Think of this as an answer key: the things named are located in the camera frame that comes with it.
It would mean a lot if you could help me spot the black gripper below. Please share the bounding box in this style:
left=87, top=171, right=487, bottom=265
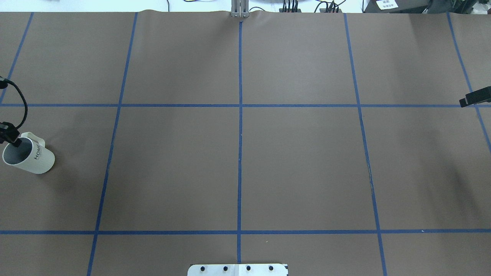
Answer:
left=0, top=122, right=22, bottom=148

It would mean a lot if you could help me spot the white mug with HOME print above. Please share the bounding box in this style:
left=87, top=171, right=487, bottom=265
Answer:
left=2, top=132, right=56, bottom=174

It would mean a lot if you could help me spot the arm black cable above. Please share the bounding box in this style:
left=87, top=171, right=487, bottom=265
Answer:
left=0, top=76, right=29, bottom=130

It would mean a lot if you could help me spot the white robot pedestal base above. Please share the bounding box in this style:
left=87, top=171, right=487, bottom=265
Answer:
left=187, top=263, right=289, bottom=276

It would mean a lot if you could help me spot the aluminium frame post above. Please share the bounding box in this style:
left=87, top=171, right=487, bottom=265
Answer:
left=231, top=0, right=250, bottom=18

